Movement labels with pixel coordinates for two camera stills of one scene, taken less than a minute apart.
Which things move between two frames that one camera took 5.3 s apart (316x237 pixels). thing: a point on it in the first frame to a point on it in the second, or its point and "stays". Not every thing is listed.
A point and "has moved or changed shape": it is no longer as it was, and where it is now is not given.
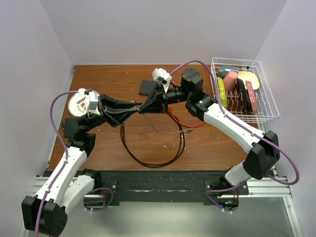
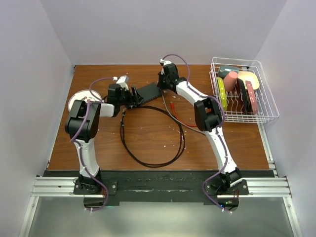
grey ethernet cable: [164, 134] has moved or changed shape
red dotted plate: [252, 98] stays
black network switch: [147, 87] has moved or changed shape
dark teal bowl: [224, 70] stays
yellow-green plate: [222, 92] stays
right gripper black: [154, 104] to [160, 75]
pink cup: [229, 81] stays
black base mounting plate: [166, 185] stays
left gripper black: [115, 111] to [132, 101]
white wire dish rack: [243, 91] stays
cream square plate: [249, 76] stays
